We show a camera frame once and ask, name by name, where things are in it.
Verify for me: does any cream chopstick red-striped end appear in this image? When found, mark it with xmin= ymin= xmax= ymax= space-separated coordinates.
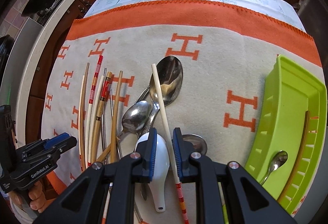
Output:
xmin=151 ymin=64 xmax=189 ymax=223

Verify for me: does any small steel spoon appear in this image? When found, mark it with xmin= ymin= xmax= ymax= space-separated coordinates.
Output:
xmin=260 ymin=150 xmax=288 ymax=185

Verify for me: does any person's left hand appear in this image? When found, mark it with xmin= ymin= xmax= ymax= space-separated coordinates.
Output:
xmin=8 ymin=181 xmax=55 ymax=213

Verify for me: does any white ceramic soup spoon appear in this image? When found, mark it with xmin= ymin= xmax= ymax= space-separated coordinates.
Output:
xmin=148 ymin=134 xmax=170 ymax=213

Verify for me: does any round steel spoon right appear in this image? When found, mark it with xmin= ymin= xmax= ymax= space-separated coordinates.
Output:
xmin=182 ymin=134 xmax=208 ymax=155

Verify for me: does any brown wooden chopstick middle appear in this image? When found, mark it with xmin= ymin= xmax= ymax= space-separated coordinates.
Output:
xmin=96 ymin=71 xmax=123 ymax=163

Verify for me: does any brown wooden chopstick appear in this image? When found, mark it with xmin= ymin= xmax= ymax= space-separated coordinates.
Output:
xmin=96 ymin=71 xmax=123 ymax=163
xmin=78 ymin=63 xmax=90 ymax=172

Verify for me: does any steel spoon under chopstick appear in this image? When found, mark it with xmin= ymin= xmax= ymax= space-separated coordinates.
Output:
xmin=117 ymin=100 xmax=151 ymax=140

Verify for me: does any cream chopstick striped left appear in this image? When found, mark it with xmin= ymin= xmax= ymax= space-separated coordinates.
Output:
xmin=78 ymin=75 xmax=85 ymax=172

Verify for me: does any brown wooden chopstick left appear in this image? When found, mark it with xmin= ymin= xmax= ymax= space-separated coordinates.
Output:
xmin=78 ymin=63 xmax=90 ymax=172

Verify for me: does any cream chopstick grey tip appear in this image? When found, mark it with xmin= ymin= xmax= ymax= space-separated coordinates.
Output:
xmin=88 ymin=68 xmax=107 ymax=166

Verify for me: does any red white striped chopstick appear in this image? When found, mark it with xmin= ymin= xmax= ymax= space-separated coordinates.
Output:
xmin=84 ymin=54 xmax=104 ymax=167

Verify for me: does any bamboo chopstick red band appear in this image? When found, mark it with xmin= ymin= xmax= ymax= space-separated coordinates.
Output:
xmin=91 ymin=71 xmax=112 ymax=163

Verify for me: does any green plastic utensil tray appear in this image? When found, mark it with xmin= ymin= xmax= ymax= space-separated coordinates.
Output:
xmin=245 ymin=55 xmax=327 ymax=216

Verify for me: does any large steel spoon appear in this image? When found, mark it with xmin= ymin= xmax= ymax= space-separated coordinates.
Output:
xmin=140 ymin=56 xmax=183 ymax=135

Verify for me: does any orange beige H-pattern blanket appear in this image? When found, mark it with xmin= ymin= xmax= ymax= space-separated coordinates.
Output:
xmin=40 ymin=0 xmax=326 ymax=224

